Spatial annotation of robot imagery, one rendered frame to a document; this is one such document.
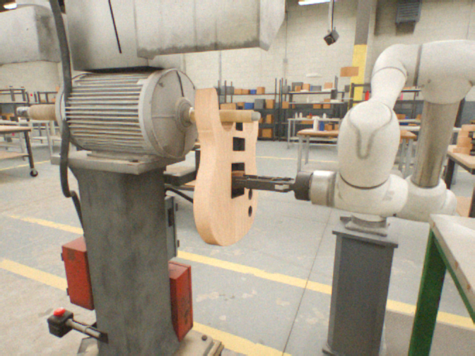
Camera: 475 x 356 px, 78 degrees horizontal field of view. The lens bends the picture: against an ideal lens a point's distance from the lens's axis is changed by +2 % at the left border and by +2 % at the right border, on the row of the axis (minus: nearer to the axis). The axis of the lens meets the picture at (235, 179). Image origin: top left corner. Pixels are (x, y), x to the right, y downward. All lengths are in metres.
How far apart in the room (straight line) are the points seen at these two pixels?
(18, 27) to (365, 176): 1.01
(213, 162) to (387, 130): 0.38
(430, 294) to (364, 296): 0.45
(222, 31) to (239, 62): 12.19
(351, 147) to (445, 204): 0.91
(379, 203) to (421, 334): 0.68
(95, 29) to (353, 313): 1.57
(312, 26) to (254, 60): 2.43
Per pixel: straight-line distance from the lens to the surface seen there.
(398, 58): 1.13
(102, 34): 0.97
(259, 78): 12.47
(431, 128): 1.25
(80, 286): 1.25
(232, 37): 0.64
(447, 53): 1.14
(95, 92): 0.93
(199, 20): 0.68
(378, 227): 1.52
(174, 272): 1.27
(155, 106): 0.79
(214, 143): 0.71
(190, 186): 3.23
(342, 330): 1.76
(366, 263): 1.53
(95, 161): 0.95
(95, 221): 1.06
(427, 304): 1.24
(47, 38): 1.06
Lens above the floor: 1.28
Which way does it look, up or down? 14 degrees down
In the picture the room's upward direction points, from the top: straight up
